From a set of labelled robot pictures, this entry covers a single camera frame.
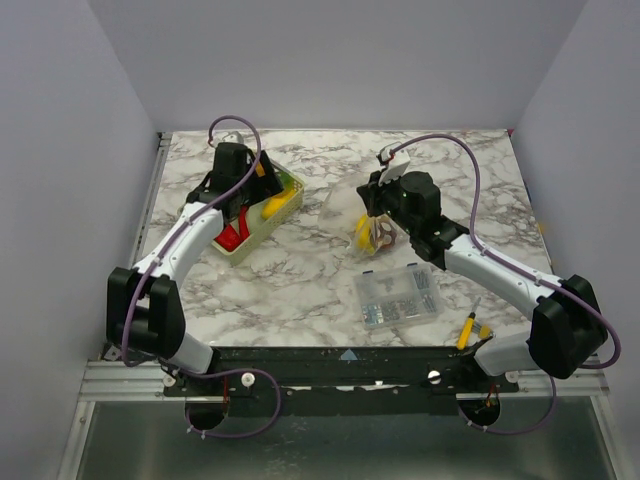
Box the dark red toy apple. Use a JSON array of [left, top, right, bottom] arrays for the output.
[[370, 218, 398, 253]]

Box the clear zip top bag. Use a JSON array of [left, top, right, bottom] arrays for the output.
[[318, 184, 403, 256]]

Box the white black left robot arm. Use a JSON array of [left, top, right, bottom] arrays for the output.
[[106, 142, 284, 395]]

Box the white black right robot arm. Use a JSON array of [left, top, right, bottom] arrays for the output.
[[356, 171, 608, 392]]

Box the green bell pepper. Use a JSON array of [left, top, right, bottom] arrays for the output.
[[277, 171, 294, 191]]

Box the pale green perforated basket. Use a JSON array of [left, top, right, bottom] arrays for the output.
[[211, 162, 305, 266]]

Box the red toy chili pepper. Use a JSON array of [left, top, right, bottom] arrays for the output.
[[238, 205, 250, 242]]

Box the red toy bell pepper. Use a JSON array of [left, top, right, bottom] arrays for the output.
[[215, 225, 244, 252]]

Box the clear plastic screw box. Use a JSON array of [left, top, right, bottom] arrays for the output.
[[353, 263, 444, 329]]

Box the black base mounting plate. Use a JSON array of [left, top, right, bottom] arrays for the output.
[[164, 347, 518, 417]]

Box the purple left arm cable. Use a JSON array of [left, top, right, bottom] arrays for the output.
[[121, 115, 284, 442]]

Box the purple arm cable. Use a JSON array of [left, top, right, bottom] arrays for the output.
[[121, 115, 284, 442], [379, 133, 622, 435]]

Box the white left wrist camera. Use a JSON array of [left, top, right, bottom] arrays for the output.
[[221, 131, 245, 145]]

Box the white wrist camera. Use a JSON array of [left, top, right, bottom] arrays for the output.
[[221, 131, 245, 145], [378, 143, 410, 186]]

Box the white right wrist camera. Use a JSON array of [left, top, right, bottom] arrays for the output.
[[378, 143, 410, 186]]

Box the yellow handled screwdriver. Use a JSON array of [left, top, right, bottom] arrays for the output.
[[456, 297, 481, 350]]

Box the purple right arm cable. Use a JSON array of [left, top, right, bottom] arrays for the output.
[[379, 133, 622, 435]]

